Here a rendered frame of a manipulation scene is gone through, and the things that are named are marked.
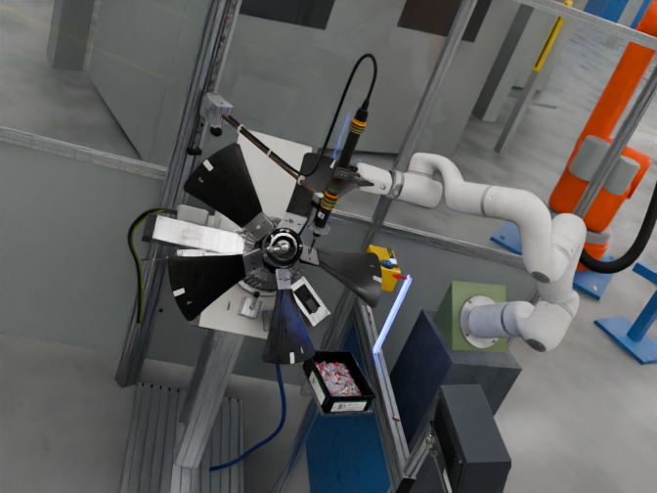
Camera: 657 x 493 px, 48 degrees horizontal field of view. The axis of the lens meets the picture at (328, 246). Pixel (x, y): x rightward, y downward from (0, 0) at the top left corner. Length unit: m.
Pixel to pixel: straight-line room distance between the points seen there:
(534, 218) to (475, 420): 0.56
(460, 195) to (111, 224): 1.54
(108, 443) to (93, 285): 0.66
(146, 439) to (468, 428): 1.60
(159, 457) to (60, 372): 0.65
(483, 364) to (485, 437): 0.87
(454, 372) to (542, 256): 0.74
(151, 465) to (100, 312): 0.73
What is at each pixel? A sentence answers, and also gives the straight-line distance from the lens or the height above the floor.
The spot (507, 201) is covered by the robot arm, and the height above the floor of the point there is 1.64.
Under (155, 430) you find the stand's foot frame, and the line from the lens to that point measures 3.16.
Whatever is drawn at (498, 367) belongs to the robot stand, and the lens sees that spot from 2.71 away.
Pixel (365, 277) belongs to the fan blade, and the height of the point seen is 1.17.
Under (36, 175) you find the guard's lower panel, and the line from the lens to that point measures 3.05.
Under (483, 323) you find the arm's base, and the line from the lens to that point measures 2.63.
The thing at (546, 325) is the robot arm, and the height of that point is 1.26.
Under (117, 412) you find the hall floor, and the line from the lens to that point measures 3.29.
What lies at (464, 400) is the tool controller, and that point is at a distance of 1.91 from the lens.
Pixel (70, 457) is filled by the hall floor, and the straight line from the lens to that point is 3.10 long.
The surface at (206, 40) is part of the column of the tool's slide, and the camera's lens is 2.61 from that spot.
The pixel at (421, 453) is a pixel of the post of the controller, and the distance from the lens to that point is 2.16.
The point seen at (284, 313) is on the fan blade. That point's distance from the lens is 2.25.
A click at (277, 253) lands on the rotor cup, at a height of 1.20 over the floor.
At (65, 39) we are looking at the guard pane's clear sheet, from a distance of 2.83.
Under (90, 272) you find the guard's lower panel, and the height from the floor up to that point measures 0.46.
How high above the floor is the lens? 2.31
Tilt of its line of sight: 28 degrees down
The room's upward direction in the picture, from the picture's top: 21 degrees clockwise
